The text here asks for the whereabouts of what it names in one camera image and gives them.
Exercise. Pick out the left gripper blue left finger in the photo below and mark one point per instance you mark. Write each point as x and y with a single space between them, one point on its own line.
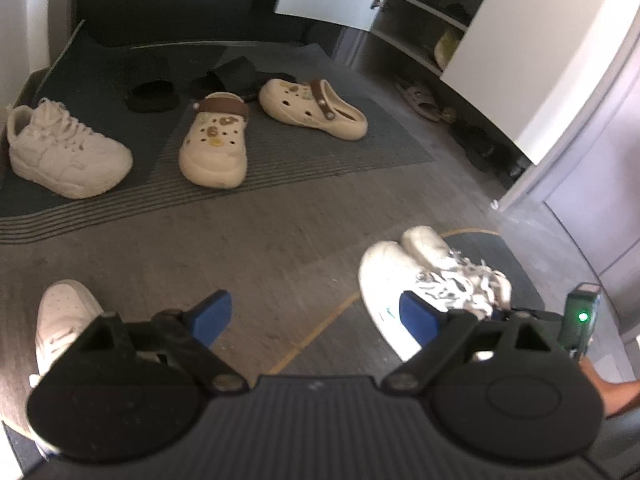
188 336

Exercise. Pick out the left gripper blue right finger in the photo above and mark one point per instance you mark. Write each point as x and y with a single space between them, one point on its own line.
440 335

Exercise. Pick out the white chunky sneaker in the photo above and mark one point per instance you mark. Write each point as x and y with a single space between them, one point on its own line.
54 149
66 309

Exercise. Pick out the cream clog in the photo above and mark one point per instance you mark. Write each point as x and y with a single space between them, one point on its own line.
315 106
213 152

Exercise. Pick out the dark shoes under cabinet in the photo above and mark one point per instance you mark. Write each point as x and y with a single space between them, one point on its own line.
489 155

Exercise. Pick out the person right hand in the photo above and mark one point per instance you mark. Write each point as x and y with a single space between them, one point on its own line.
617 398

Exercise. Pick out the grey striped door mat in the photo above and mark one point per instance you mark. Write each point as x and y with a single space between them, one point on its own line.
277 215

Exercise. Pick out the beige slide sandal under cabinet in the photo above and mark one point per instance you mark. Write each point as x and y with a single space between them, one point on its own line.
421 100

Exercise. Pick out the black slide sandal left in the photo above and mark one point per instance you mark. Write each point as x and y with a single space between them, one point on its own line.
149 87

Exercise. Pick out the black slide sandal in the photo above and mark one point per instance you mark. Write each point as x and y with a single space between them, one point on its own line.
238 76
149 87

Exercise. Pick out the black slide sandal right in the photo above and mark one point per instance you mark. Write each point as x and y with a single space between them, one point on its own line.
238 76

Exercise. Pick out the white cabinet door right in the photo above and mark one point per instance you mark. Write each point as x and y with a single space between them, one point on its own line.
529 66

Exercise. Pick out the yellow-green shoe on shelf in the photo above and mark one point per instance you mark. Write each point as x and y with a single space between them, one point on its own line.
446 46

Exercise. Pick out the shoe cabinet shelves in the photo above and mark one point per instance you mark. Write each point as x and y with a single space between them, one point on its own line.
404 33

